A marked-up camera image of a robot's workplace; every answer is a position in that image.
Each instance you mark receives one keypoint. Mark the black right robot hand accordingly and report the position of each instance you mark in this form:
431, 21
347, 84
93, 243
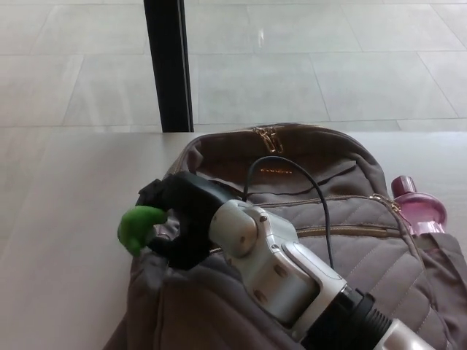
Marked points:
193, 204

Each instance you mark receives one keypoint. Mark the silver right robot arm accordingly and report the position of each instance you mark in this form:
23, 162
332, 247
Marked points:
270, 262

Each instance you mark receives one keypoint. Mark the grey quilted backpack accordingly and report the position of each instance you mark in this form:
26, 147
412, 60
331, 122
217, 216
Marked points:
226, 156

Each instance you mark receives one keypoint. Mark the pink plastic water bottle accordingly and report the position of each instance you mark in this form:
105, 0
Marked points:
421, 208

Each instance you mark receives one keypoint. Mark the black vertical frame post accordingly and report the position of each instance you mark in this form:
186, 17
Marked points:
169, 73

